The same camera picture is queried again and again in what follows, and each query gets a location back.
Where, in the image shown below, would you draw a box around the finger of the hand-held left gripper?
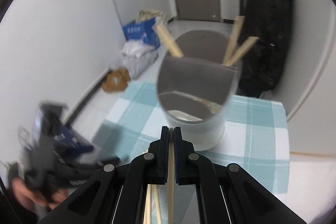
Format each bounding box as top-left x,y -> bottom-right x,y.
68,156 -> 122,186

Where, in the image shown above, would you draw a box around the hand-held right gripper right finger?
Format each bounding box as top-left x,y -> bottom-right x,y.
172,126 -> 307,224

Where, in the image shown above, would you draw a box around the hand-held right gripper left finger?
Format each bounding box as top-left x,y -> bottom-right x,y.
37,126 -> 170,224

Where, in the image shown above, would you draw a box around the wooden chopstick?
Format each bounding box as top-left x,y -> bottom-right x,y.
223,16 -> 245,66
153,185 -> 163,224
144,183 -> 152,224
152,23 -> 184,58
225,36 -> 260,66
168,128 -> 174,224

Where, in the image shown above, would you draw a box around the white utensil holder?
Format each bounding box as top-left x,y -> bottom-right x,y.
156,30 -> 243,152

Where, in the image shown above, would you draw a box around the person's left hand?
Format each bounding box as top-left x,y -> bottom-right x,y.
12,177 -> 69,211

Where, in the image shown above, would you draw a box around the blue shoe box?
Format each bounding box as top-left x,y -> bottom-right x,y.
54,119 -> 95,159

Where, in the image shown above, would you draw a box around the teal checked tablecloth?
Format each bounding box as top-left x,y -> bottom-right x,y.
91,81 -> 290,224

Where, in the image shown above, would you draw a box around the grey plastic bag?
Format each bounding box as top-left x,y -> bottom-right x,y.
121,49 -> 159,80

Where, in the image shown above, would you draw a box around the white plastic package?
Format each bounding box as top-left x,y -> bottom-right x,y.
121,39 -> 155,58

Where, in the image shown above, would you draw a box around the blue cardboard box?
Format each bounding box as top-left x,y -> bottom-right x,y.
122,17 -> 161,49

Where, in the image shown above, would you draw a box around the beige canvas tote bag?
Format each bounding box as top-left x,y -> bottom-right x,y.
138,9 -> 168,28

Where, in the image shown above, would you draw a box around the black backpack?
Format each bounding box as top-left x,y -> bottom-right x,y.
238,0 -> 293,99

